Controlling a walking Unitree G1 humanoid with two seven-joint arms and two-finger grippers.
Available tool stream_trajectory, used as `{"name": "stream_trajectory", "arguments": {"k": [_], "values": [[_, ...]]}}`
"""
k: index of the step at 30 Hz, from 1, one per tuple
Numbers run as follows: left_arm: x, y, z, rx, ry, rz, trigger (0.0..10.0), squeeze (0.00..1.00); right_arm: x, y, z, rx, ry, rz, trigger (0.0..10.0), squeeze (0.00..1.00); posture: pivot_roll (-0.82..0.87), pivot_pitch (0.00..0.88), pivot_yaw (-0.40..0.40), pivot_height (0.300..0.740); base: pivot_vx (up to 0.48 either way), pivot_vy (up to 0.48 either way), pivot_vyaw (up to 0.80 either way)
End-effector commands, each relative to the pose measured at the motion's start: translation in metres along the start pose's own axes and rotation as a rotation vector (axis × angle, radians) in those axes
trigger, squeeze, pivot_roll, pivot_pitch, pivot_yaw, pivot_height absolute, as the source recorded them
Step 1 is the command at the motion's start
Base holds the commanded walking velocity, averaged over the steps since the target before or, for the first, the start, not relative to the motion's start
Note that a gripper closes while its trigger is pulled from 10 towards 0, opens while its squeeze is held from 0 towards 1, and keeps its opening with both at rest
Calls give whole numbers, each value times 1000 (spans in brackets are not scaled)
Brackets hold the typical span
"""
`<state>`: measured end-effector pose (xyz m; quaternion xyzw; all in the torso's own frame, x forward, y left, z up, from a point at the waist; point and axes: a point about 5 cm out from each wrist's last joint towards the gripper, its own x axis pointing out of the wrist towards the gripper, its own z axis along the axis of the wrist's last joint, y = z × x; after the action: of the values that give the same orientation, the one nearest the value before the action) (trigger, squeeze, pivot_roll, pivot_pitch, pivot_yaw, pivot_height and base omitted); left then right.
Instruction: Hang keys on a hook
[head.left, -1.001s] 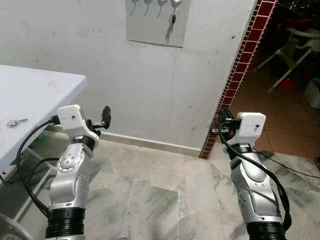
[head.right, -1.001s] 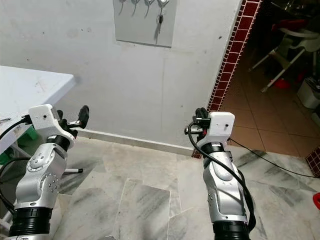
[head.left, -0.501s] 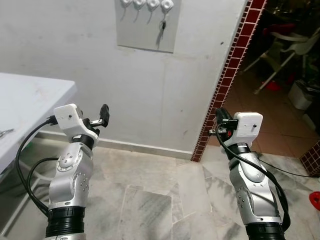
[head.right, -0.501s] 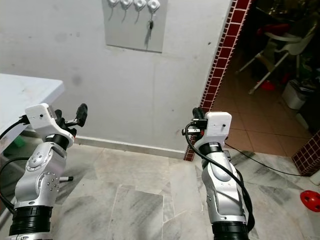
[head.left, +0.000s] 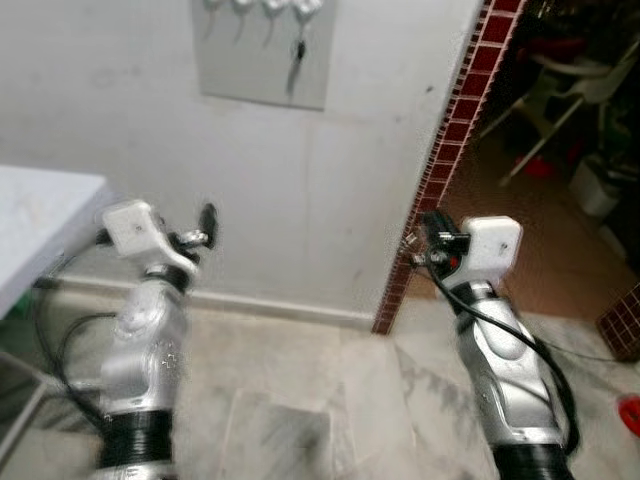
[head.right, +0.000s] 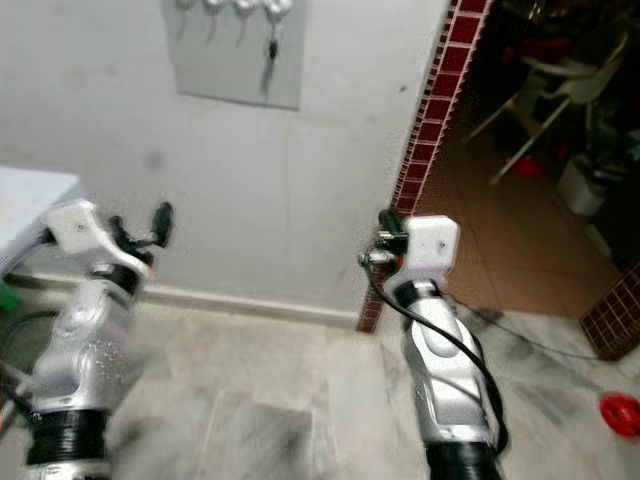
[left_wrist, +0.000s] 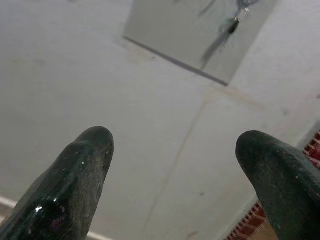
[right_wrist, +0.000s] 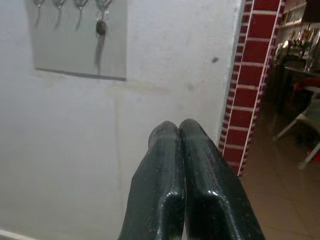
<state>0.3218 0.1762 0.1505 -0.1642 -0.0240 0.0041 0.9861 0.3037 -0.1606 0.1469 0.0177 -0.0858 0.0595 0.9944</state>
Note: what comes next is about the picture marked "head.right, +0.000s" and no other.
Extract long red brick tile border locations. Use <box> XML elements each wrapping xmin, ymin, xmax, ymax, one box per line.
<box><xmin>355</xmin><ymin>0</ymin><xmax>496</xmax><ymax>334</ymax></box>

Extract white folding table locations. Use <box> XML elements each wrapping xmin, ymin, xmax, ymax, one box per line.
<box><xmin>0</xmin><ymin>167</ymin><xmax>83</xmax><ymax>276</ymax></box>

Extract green plastic object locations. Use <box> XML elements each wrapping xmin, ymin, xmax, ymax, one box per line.
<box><xmin>0</xmin><ymin>283</ymin><xmax>23</xmax><ymax>313</ymax></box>

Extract small red object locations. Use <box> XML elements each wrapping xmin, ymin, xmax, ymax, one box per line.
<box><xmin>510</xmin><ymin>155</ymin><xmax>546</xmax><ymax>181</ymax></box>

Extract white plastic bucket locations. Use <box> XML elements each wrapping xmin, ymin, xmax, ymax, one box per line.
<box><xmin>557</xmin><ymin>155</ymin><xmax>611</xmax><ymax>219</ymax></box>

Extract white plastic chair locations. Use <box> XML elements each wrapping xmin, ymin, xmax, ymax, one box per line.
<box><xmin>465</xmin><ymin>35</ymin><xmax>631</xmax><ymax>186</ymax></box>

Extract round red floor object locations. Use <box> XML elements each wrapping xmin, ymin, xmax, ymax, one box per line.
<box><xmin>598</xmin><ymin>392</ymin><xmax>640</xmax><ymax>441</ymax></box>

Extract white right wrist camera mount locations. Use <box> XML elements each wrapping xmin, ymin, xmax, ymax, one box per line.
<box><xmin>403</xmin><ymin>215</ymin><xmax>461</xmax><ymax>286</ymax></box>

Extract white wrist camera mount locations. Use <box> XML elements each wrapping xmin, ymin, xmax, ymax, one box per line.
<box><xmin>48</xmin><ymin>199</ymin><xmax>151</xmax><ymax>281</ymax></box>
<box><xmin>403</xmin><ymin>215</ymin><xmax>461</xmax><ymax>286</ymax></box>

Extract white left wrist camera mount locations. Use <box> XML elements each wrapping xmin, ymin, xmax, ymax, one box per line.
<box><xmin>48</xmin><ymin>199</ymin><xmax>151</xmax><ymax>281</ymax></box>

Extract grey wall board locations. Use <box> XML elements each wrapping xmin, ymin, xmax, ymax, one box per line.
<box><xmin>160</xmin><ymin>0</ymin><xmax>308</xmax><ymax>111</ymax></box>

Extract thin black floor cable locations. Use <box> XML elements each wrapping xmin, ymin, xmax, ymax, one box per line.
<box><xmin>450</xmin><ymin>295</ymin><xmax>601</xmax><ymax>361</ymax></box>

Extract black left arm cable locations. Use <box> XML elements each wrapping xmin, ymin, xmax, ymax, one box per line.
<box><xmin>0</xmin><ymin>290</ymin><xmax>61</xmax><ymax>433</ymax></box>

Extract black key with ring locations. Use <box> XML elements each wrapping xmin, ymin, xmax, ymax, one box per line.
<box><xmin>260</xmin><ymin>25</ymin><xmax>283</xmax><ymax>69</ymax></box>

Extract short red brick tile wall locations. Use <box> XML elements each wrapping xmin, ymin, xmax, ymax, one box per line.
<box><xmin>578</xmin><ymin>262</ymin><xmax>640</xmax><ymax>361</ymax></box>

